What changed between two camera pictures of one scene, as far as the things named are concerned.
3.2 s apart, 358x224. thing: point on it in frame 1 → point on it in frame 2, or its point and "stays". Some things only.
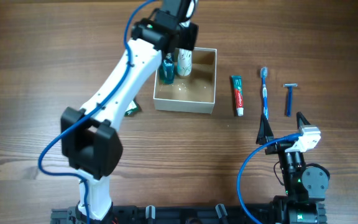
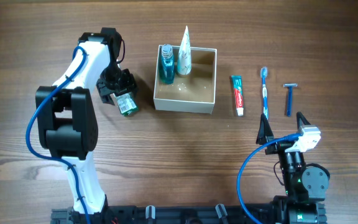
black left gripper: [189, 38] → [129, 84]
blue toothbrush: [264, 74] stays
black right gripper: [265, 134] stays
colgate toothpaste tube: [237, 86] stays
